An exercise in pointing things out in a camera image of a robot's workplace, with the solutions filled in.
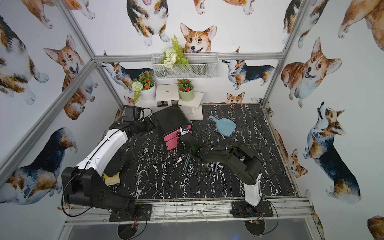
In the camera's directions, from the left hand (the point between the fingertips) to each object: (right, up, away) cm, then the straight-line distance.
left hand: (154, 121), depth 86 cm
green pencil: (+18, -25, +4) cm, 31 cm away
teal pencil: (+36, -29, +2) cm, 47 cm away
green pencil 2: (+19, -25, +4) cm, 31 cm away
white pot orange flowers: (-9, +23, +7) cm, 26 cm away
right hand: (+13, -11, +4) cm, 17 cm away
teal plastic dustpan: (+45, -4, +22) cm, 50 cm away
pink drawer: (+10, -13, +2) cm, 16 cm away
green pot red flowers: (+18, +20, +9) cm, 28 cm away
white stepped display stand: (+5, +17, +12) cm, 21 cm away
